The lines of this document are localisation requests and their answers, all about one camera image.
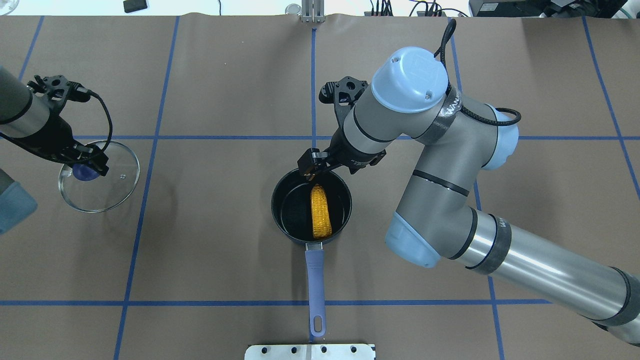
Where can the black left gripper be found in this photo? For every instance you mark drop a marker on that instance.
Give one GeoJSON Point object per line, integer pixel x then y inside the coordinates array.
{"type": "Point", "coordinates": [51, 135]}

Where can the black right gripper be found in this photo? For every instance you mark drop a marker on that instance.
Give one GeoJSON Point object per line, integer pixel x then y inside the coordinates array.
{"type": "Point", "coordinates": [341, 148]}

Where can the glass pot lid purple knob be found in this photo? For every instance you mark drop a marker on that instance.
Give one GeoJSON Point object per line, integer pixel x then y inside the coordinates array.
{"type": "Point", "coordinates": [84, 190]}

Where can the yellow toy corn cob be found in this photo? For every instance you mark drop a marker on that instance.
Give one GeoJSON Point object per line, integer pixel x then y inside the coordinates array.
{"type": "Point", "coordinates": [321, 227]}

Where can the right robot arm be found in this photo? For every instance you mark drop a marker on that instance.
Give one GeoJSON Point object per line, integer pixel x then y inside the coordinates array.
{"type": "Point", "coordinates": [411, 94]}

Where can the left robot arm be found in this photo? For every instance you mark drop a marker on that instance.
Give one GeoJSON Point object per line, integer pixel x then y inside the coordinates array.
{"type": "Point", "coordinates": [30, 118]}

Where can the brown paper table cover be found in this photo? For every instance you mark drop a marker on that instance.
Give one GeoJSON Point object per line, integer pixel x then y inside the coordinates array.
{"type": "Point", "coordinates": [218, 109]}

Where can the small black device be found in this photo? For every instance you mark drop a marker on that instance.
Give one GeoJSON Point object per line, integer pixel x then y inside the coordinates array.
{"type": "Point", "coordinates": [131, 6]}

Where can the black monitor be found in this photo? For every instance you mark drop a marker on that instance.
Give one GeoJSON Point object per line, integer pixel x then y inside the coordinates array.
{"type": "Point", "coordinates": [545, 8]}

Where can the dark blue saucepan purple handle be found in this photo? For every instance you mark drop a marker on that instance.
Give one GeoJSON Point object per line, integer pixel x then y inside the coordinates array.
{"type": "Point", "coordinates": [291, 211]}

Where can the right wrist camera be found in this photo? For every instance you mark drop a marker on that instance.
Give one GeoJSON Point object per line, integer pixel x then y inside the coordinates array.
{"type": "Point", "coordinates": [342, 94]}

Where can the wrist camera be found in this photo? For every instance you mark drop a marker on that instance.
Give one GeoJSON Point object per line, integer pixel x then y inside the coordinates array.
{"type": "Point", "coordinates": [56, 91]}
{"type": "Point", "coordinates": [342, 94]}

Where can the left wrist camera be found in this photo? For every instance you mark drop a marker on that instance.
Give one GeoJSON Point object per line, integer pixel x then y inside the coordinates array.
{"type": "Point", "coordinates": [56, 91]}

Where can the aluminium frame post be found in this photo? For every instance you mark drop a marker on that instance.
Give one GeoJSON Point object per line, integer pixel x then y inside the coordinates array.
{"type": "Point", "coordinates": [313, 11]}

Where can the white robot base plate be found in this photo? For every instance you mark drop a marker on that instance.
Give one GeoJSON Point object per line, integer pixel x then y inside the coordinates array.
{"type": "Point", "coordinates": [357, 351]}

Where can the black cable hub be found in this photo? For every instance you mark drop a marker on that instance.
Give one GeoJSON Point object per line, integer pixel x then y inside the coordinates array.
{"type": "Point", "coordinates": [432, 9]}

